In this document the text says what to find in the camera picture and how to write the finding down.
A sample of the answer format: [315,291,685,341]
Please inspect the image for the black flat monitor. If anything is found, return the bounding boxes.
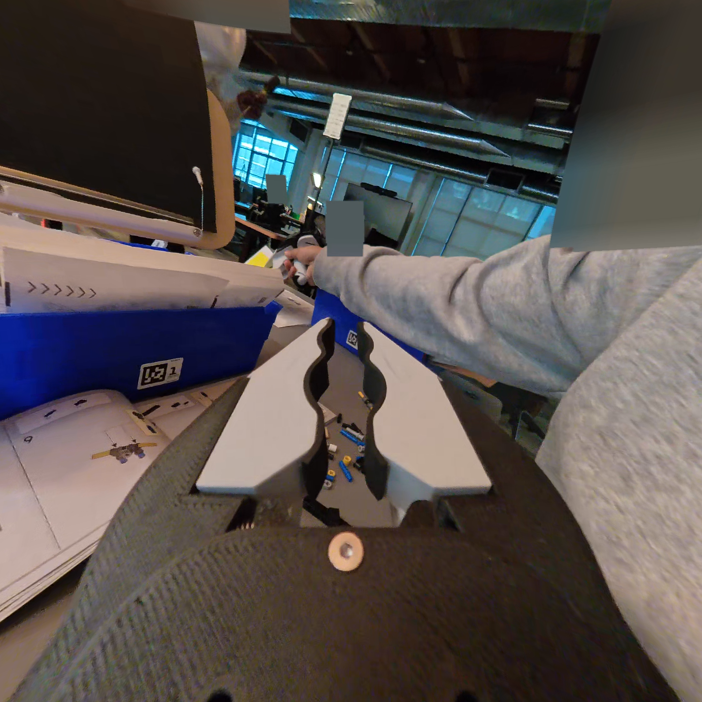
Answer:
[343,182,415,249]

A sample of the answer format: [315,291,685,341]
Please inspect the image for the person's right hand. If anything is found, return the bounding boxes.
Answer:
[283,246,324,282]

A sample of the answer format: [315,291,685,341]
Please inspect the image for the lego instruction booklet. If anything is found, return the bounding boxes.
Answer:
[0,389,215,620]

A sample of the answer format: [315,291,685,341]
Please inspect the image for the person's grey hoodie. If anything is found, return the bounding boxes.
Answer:
[535,258,702,702]

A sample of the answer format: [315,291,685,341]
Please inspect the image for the blue bin with tag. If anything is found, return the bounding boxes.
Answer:
[312,288,439,379]

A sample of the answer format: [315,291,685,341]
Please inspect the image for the black panel wooden edge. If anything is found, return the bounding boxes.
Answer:
[0,0,237,253]

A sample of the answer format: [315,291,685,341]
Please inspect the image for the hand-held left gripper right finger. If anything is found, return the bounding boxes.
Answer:
[356,321,493,513]

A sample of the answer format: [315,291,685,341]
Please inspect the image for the white cord with bead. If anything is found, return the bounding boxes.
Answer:
[192,166,206,238]

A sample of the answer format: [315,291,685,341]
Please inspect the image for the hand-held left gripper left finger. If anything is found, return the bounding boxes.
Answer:
[196,317,336,502]

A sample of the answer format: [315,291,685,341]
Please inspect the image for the person's right forearm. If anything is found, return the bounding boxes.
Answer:
[312,235,593,398]

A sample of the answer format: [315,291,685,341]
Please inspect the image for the metal ceiling duct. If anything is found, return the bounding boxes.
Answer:
[241,68,574,201]

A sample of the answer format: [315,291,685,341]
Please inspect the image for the blue plastic bin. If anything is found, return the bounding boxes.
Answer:
[0,301,283,420]

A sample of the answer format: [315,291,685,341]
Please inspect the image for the small lego pieces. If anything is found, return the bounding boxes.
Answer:
[317,390,379,490]

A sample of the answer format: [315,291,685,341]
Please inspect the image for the white rectangular floor lamp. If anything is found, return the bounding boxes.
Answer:
[314,92,353,220]

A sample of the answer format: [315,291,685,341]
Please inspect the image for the white printed paper bag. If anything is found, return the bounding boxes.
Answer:
[0,216,286,314]

